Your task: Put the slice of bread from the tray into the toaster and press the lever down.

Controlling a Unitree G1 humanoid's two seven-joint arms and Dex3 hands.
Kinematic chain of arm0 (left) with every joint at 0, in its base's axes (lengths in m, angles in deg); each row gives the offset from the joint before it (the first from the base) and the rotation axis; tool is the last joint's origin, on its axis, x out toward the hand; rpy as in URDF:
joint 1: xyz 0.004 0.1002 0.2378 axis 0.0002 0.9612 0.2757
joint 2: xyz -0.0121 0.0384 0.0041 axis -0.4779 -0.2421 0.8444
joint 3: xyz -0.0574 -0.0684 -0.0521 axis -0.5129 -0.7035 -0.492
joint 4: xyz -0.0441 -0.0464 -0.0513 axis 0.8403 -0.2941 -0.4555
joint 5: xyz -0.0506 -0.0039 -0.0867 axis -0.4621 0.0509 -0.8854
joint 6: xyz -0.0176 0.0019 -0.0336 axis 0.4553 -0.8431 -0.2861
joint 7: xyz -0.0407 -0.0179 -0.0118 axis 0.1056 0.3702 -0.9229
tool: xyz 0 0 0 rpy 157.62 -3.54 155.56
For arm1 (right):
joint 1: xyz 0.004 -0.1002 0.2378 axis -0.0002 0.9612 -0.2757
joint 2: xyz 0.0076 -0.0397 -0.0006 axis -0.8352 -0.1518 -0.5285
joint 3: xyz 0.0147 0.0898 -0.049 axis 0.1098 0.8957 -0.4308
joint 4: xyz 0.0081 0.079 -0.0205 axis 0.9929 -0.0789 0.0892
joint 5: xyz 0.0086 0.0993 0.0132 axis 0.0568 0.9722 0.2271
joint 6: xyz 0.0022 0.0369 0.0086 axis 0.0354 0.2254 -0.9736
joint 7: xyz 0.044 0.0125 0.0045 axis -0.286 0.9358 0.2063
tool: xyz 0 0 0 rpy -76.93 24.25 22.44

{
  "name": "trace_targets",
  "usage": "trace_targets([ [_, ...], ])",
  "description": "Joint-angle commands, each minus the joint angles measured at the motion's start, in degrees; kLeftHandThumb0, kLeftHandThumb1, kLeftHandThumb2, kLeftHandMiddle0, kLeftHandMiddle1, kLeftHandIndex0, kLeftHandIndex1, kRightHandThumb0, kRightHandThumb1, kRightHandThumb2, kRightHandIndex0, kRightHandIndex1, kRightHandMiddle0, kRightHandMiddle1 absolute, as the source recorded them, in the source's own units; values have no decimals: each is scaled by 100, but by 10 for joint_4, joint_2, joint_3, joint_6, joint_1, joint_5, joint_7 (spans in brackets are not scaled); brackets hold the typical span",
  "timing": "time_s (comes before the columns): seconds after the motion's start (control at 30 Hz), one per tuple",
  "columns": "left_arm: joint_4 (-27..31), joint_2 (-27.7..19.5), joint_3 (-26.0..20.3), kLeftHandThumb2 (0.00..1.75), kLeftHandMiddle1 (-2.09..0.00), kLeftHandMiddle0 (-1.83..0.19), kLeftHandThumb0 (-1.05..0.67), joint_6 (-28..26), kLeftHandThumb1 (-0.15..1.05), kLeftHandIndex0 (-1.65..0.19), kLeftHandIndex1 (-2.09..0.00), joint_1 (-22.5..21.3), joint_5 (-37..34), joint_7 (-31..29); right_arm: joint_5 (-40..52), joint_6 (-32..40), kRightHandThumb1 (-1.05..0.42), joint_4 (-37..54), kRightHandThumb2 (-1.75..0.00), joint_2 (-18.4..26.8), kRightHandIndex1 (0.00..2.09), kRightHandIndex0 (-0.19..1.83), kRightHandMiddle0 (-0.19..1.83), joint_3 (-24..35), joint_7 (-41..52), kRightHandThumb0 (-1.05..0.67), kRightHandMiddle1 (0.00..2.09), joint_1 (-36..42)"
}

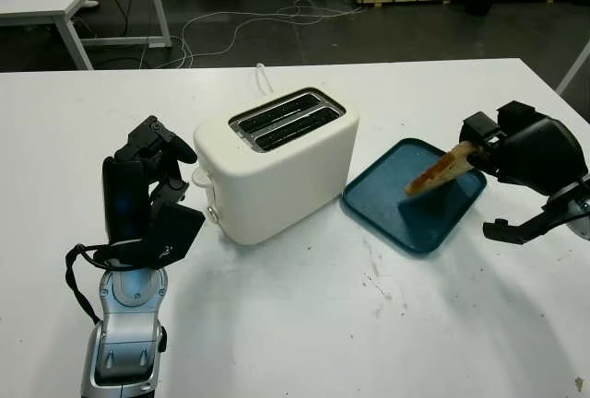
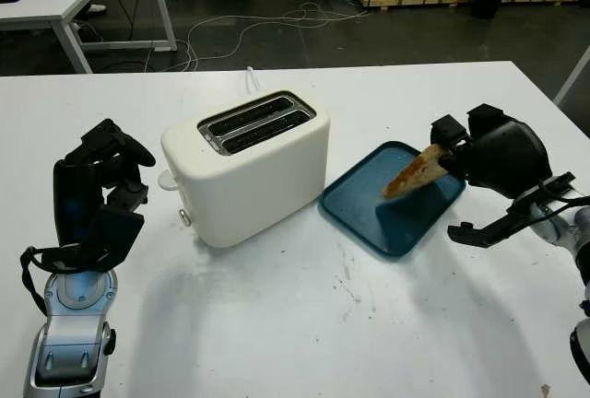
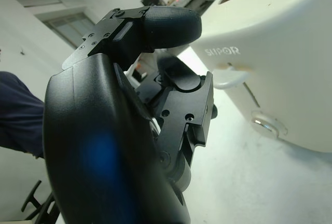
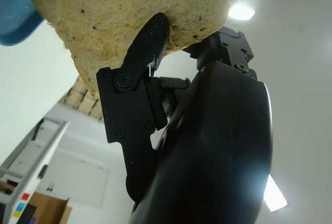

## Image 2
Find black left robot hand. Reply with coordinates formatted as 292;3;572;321
52;117;157;248

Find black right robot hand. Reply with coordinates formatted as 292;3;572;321
429;102;553;200

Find translucent white toaster lever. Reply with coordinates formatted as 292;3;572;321
156;170;183;191

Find brown bread slice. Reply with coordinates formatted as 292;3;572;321
382;143;455;200

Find blue plastic tray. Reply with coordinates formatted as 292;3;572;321
320;140;466;259

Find white two-slot toaster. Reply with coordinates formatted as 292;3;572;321
159;88;332;250

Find white table leg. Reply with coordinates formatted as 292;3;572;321
554;45;590;107

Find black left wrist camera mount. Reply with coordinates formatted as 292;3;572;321
87;206;146;274

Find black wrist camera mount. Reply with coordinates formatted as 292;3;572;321
446;171;577;250
87;206;146;274

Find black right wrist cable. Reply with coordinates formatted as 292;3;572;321
534;175;590;210

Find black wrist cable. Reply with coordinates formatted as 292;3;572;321
19;243;116;319
534;175;590;210

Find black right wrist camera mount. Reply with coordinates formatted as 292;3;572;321
446;171;577;250

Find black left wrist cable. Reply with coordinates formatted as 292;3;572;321
19;243;116;319

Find white toaster power cord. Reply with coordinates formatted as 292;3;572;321
242;65;261;94

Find white floor cable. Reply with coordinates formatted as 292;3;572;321
177;0;374;72

